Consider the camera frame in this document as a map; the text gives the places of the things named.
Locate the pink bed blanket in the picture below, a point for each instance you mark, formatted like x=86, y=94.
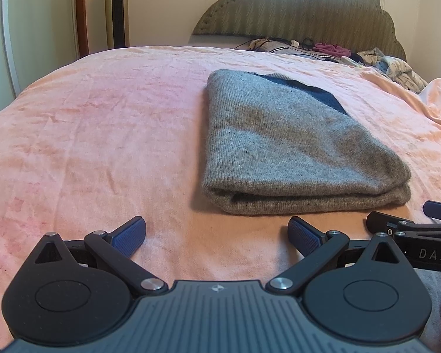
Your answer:
x=95, y=136

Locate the gold tower fan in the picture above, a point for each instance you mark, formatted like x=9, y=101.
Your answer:
x=117, y=11

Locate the brown wooden frame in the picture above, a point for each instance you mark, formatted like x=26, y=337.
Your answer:
x=82, y=11

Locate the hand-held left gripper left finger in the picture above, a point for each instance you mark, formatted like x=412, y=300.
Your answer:
x=130, y=234

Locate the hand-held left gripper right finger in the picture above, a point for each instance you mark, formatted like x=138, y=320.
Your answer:
x=302, y=236

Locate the magenta cloth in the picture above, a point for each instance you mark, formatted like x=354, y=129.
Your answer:
x=330, y=49

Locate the green upholstered headboard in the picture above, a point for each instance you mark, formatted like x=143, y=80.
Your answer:
x=297, y=11

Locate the grey sweater with navy sleeves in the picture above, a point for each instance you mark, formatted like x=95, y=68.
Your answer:
x=279, y=147

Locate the striped pillow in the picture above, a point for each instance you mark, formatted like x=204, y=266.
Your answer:
x=279, y=48

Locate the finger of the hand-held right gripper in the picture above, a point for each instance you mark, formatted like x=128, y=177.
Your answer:
x=378, y=220
x=439, y=209

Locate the floral crumpled cloth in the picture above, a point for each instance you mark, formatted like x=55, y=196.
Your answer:
x=397, y=68

